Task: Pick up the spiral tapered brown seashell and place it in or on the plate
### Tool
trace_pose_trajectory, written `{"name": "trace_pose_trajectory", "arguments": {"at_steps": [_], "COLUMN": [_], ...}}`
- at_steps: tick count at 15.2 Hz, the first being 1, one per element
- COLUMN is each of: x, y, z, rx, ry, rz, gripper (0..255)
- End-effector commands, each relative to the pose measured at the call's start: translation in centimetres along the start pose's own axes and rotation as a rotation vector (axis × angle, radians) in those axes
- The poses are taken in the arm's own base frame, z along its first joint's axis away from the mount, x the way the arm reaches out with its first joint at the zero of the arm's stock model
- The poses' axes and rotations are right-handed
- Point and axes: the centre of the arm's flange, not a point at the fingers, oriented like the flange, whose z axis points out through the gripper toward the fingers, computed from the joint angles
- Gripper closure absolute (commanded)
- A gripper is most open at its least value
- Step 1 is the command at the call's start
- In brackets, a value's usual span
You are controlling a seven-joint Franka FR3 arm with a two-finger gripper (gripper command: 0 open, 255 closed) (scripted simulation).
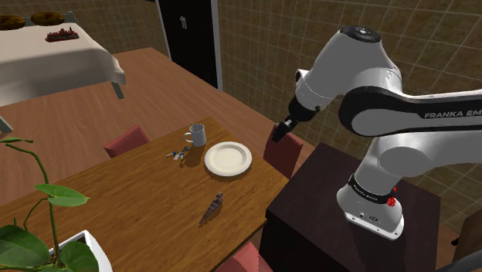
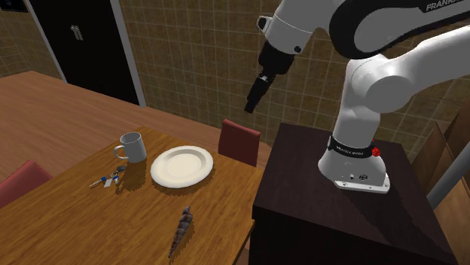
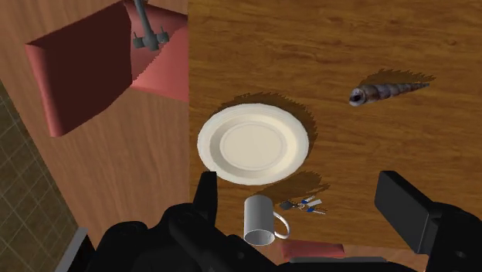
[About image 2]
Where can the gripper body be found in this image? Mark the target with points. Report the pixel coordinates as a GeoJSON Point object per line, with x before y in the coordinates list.
{"type": "Point", "coordinates": [273, 60]}

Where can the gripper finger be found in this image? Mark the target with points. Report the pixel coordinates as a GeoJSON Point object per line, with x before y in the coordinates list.
{"type": "Point", "coordinates": [257, 93]}

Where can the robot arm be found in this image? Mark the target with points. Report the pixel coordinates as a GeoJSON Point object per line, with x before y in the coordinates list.
{"type": "Point", "coordinates": [361, 84]}

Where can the dark red chair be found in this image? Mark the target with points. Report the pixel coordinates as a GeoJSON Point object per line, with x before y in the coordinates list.
{"type": "Point", "coordinates": [238, 143]}
{"type": "Point", "coordinates": [20, 181]}

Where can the white plate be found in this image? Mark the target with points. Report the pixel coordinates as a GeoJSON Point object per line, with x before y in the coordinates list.
{"type": "Point", "coordinates": [181, 166]}

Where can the dark brown robot stand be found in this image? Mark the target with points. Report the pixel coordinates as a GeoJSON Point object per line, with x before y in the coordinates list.
{"type": "Point", "coordinates": [323, 205]}

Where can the grey mug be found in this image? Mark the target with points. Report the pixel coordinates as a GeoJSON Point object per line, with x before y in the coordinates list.
{"type": "Point", "coordinates": [133, 146]}

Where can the long spiral seashell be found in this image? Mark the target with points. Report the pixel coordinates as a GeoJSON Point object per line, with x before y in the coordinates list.
{"type": "Point", "coordinates": [181, 228]}

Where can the bunch of keys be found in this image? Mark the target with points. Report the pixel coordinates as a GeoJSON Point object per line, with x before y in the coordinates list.
{"type": "Point", "coordinates": [110, 178]}

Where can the wooden table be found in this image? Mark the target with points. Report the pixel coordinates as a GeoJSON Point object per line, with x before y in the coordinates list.
{"type": "Point", "coordinates": [110, 227]}

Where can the wooden cabinet with grey bar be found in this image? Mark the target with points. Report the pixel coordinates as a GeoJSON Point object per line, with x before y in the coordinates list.
{"type": "Point", "coordinates": [446, 172]}

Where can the black door with grey frame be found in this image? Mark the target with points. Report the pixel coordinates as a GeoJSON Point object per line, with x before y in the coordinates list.
{"type": "Point", "coordinates": [88, 44]}

